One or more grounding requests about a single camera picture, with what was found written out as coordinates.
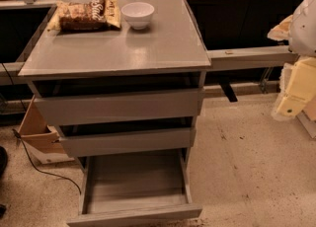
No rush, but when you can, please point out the black object at left edge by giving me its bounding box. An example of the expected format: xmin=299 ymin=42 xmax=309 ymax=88
xmin=0 ymin=146 xmax=8 ymax=177

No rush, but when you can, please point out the grey middle drawer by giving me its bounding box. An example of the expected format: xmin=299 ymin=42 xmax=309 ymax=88
xmin=60 ymin=116 xmax=196 ymax=157

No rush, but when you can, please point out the grey metal rail frame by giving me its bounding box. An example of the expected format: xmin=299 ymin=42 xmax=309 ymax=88
xmin=0 ymin=0 xmax=303 ymax=86

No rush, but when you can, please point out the grey top drawer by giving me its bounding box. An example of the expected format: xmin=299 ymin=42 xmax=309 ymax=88
xmin=35 ymin=72 xmax=201 ymax=125

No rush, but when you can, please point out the black cable on floor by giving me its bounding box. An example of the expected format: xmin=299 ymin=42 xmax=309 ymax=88
xmin=12 ymin=128 xmax=82 ymax=195

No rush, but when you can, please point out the left cardboard box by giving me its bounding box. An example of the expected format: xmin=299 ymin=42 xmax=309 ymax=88
xmin=18 ymin=99 xmax=64 ymax=154

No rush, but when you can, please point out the grey bottom drawer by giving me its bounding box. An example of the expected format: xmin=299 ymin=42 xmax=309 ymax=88
xmin=67 ymin=149 xmax=202 ymax=227

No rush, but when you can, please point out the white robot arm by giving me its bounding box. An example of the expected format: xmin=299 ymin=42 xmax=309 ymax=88
xmin=268 ymin=0 xmax=316 ymax=121

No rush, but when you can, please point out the grey drawer cabinet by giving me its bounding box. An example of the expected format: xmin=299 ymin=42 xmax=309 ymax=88
xmin=19 ymin=0 xmax=210 ymax=166

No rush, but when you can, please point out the white bowl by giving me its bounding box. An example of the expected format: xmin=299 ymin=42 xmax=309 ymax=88
xmin=121 ymin=2 xmax=155 ymax=30

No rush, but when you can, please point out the grey drawer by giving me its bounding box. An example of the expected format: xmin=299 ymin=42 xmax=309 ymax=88
xmin=67 ymin=149 xmax=202 ymax=227
xmin=35 ymin=72 xmax=201 ymax=125
xmin=60 ymin=116 xmax=196 ymax=157

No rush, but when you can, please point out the brown snack bag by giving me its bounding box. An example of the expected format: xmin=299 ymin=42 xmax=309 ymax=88
xmin=47 ymin=0 xmax=120 ymax=32

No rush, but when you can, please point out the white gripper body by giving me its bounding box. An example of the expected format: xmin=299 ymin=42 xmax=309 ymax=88
xmin=272 ymin=56 xmax=316 ymax=121

